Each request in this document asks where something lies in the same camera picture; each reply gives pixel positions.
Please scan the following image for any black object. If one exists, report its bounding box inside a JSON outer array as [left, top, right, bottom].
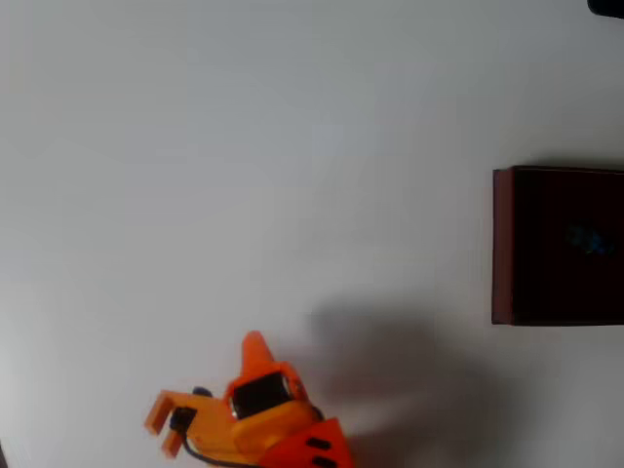
[[587, 0, 624, 20]]

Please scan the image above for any orange camera mount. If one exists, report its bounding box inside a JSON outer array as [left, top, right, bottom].
[[143, 388, 235, 460]]

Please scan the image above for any long blue-black cable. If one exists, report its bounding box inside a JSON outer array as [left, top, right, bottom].
[[181, 433, 264, 468]]

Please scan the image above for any dark brown box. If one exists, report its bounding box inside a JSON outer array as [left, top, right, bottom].
[[490, 165, 624, 327]]

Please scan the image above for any small blue object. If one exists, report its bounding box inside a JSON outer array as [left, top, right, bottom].
[[564, 222, 616, 257]]

